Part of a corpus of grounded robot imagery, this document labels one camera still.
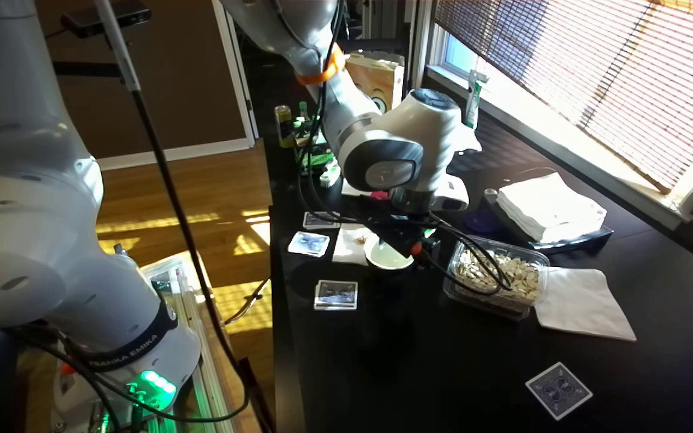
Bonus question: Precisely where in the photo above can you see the clear plastic snack container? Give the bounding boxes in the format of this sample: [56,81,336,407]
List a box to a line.
[440,232,553,321]

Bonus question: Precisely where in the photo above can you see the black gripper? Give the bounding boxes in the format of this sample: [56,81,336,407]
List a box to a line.
[366,186,446,243]

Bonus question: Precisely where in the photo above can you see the black camera on stand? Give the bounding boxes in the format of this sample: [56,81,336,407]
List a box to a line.
[41,2,153,87]

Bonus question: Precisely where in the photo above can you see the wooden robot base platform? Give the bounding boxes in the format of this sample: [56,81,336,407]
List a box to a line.
[133,248,265,433]

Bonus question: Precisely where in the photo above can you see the cardboard box with cartoon face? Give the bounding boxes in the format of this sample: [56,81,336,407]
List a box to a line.
[345,51,407,114]

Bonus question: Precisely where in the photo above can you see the green capped bottle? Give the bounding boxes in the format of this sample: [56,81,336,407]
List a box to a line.
[294,97,317,152]
[297,146,339,178]

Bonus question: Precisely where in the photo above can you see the window blind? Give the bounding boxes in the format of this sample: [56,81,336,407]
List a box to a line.
[430,0,693,194]

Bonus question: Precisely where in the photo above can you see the green bottles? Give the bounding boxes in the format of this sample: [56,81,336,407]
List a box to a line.
[271,97,342,178]

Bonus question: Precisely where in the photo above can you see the plain white flat napkin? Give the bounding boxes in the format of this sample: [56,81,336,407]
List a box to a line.
[532,263,641,344]

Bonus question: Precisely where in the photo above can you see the long black robot cable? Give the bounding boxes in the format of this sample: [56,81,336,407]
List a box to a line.
[91,0,277,433]

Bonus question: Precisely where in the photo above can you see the green and white device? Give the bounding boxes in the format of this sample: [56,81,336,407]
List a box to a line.
[317,155,345,189]

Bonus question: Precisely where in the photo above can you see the white napkin with crumbs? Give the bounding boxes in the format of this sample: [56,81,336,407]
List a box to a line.
[329,223,383,268]

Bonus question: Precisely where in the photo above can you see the white spray bottle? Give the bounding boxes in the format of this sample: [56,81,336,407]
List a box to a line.
[464,67,491,130]

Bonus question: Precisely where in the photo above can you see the orange cable strap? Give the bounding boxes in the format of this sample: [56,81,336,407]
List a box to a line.
[297,42,349,88]

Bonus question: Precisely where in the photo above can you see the thin black camera cable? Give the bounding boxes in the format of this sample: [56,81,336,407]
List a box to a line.
[416,212,519,297]

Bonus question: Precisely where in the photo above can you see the stack of white napkins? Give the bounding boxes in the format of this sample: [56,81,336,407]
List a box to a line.
[494,171,612,248]

